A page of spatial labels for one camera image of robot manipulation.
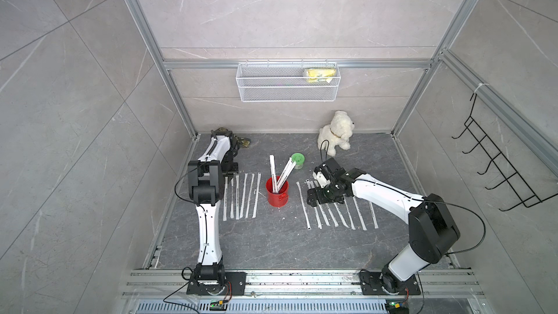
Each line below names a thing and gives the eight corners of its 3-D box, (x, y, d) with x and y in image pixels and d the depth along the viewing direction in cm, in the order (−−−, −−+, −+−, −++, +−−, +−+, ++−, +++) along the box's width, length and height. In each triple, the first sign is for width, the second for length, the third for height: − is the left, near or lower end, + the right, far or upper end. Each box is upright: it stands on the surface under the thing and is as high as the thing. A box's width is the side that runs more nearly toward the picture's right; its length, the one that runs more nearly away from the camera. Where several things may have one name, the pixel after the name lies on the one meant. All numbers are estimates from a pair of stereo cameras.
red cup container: (267, 207, 94) (265, 195, 85) (268, 189, 100) (266, 176, 91) (288, 207, 94) (288, 195, 85) (288, 189, 100) (288, 176, 91)
